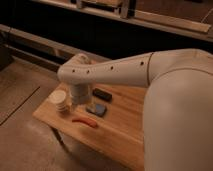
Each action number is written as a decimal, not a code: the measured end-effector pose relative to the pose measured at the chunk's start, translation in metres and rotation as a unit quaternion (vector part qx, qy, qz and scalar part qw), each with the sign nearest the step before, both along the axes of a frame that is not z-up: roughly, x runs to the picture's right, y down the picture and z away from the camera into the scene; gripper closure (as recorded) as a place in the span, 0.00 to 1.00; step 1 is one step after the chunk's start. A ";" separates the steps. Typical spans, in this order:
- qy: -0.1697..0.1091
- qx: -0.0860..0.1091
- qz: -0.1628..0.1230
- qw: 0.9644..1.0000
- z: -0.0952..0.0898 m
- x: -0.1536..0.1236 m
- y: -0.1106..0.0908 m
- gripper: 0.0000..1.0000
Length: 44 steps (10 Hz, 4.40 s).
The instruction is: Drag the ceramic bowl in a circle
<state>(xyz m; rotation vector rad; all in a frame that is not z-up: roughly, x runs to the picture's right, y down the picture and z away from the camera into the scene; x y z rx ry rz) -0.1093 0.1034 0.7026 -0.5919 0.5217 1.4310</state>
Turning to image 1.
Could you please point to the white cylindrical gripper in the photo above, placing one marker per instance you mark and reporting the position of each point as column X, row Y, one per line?
column 80, row 94

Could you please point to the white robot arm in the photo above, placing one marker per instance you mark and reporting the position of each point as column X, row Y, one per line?
column 178, row 104

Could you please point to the black rectangular block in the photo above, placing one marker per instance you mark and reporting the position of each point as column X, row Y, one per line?
column 102, row 94

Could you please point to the white stacked paper cups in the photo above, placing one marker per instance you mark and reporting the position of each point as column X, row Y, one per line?
column 59, row 99

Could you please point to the blue sponge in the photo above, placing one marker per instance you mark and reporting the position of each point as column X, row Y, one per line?
column 98, row 110

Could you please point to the orange carrot toy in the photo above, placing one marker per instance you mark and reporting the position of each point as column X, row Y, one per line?
column 86, row 121

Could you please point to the wooden table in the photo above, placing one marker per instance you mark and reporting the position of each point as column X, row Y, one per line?
column 119, row 132

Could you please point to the wooden shelf rail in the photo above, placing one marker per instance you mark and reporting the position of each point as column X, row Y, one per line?
column 184, row 27

